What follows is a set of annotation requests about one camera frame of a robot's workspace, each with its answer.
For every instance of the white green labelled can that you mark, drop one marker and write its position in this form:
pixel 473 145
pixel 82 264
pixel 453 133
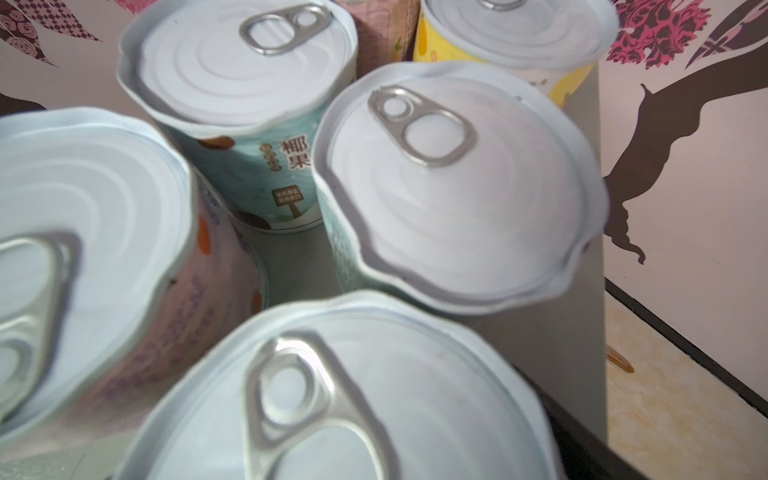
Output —
pixel 240 87

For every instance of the wooden knife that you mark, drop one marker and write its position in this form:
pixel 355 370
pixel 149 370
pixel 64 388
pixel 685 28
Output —
pixel 619 360

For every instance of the pale blue labelled can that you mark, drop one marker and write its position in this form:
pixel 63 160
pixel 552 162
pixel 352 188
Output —
pixel 456 186

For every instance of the yellow labelled can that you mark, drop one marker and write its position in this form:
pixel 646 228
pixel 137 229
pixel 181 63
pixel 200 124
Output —
pixel 551 44

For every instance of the pink labelled can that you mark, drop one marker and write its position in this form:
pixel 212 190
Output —
pixel 386 30
pixel 120 269

